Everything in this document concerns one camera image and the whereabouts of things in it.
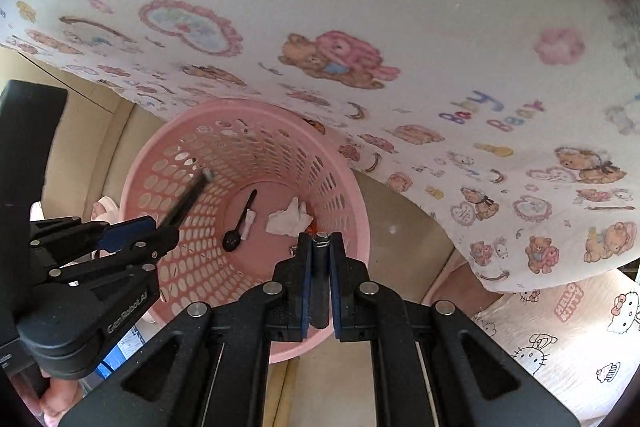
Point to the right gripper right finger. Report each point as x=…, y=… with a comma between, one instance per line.
x=432, y=365

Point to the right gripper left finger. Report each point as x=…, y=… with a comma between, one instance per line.
x=209, y=365

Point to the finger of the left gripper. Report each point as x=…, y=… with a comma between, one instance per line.
x=71, y=234
x=141, y=253

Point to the black sachet packet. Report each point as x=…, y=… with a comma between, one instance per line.
x=178, y=213

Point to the black plastic spoon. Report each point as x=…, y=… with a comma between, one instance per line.
x=232, y=238

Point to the white tissue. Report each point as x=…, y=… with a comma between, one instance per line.
x=291, y=221

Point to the white plastic tube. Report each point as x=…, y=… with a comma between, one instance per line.
x=247, y=224

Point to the black cylinder keychain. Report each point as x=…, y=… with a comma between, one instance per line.
x=320, y=281

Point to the pink plastic trash basket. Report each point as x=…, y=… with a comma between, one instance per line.
x=264, y=160

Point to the pink slipper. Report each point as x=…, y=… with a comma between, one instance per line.
x=105, y=210

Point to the blue box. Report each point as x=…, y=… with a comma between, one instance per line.
x=132, y=342

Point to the hello kitty pyjama leg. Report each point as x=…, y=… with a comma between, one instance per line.
x=580, y=341

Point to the teddy bear print cloth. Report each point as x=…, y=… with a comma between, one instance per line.
x=514, y=123

